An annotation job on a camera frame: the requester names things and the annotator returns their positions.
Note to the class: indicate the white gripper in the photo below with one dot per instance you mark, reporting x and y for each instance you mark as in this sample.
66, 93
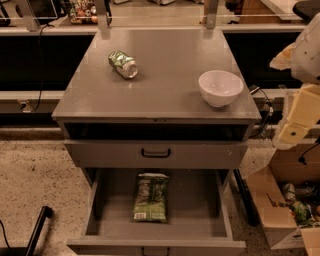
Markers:
307, 56

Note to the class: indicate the green jalapeno chip bag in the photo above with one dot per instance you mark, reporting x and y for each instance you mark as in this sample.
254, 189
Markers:
150, 204

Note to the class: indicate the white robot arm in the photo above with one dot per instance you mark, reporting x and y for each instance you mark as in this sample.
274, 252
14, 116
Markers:
303, 59

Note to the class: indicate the open grey middle drawer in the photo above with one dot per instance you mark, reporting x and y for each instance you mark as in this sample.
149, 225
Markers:
197, 219

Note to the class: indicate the grey metal drawer cabinet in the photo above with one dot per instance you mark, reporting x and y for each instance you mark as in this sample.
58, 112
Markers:
162, 102

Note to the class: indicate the closed grey upper drawer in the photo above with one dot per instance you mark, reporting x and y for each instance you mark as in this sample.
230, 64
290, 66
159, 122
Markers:
184, 154

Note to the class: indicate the brown cardboard box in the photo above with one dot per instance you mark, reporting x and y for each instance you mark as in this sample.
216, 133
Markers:
278, 223

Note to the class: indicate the white ceramic bowl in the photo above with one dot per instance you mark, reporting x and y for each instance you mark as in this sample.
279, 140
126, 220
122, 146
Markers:
220, 88

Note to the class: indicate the crushed green soda can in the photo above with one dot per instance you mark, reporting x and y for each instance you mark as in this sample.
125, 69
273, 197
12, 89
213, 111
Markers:
124, 64

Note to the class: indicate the basket of colourful items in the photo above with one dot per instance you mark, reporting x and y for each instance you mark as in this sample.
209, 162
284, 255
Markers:
83, 12

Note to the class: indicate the black metal leg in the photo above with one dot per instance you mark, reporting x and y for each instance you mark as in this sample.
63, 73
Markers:
45, 212

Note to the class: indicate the black drawer handle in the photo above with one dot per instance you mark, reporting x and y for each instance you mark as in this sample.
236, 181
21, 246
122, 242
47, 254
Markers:
155, 154

